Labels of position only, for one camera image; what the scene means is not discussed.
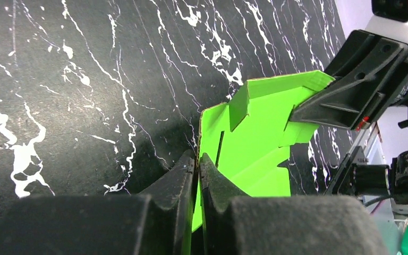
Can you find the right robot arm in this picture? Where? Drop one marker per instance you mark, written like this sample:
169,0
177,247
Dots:
357,178

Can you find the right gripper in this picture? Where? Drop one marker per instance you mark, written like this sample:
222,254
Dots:
371,73

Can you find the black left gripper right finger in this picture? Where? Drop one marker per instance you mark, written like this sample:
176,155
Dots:
236,223

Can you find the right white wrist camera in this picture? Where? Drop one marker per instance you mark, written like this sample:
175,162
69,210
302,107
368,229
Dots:
390,19

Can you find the green paper box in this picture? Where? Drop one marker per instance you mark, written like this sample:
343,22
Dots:
250,137

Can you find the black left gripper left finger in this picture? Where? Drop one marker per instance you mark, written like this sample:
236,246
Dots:
154,221

